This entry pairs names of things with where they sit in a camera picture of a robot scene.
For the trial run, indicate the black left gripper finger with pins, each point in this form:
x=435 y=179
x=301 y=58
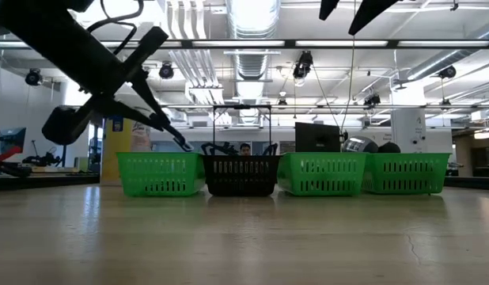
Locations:
x=151 y=103
x=122 y=111

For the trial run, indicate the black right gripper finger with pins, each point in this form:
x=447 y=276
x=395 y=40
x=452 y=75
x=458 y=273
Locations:
x=371 y=14
x=327 y=8

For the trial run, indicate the black background robot arm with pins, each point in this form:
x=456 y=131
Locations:
x=220 y=149
x=270 y=149

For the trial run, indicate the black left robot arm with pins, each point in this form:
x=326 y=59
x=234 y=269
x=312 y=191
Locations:
x=50 y=35

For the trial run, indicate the black ceiling spotlight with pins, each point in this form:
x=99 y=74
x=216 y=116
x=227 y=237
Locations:
x=166 y=71
x=303 y=65
x=33 y=77
x=447 y=72

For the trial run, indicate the white wipes canister yellow label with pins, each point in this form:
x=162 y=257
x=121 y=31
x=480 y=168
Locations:
x=118 y=150

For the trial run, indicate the green plastic basket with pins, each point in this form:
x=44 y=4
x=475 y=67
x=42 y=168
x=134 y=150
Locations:
x=161 y=174
x=406 y=172
x=321 y=174

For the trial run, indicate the person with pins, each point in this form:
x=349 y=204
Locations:
x=245 y=149

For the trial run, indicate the white pillar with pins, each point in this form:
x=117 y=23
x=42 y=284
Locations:
x=408 y=122

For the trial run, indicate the black plastic basket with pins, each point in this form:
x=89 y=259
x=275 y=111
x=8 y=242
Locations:
x=240 y=176

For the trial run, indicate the red and black machine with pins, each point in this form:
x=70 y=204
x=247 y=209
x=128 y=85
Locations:
x=9 y=150

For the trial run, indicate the black computer monitor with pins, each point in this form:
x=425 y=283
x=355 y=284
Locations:
x=317 y=137

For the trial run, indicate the black overhead frame beam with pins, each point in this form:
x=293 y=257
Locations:
x=290 y=44

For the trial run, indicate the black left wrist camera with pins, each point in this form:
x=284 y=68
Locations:
x=64 y=124

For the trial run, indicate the silver ceiling duct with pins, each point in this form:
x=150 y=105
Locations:
x=252 y=23

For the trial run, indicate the black background rig frame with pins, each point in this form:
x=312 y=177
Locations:
x=241 y=107

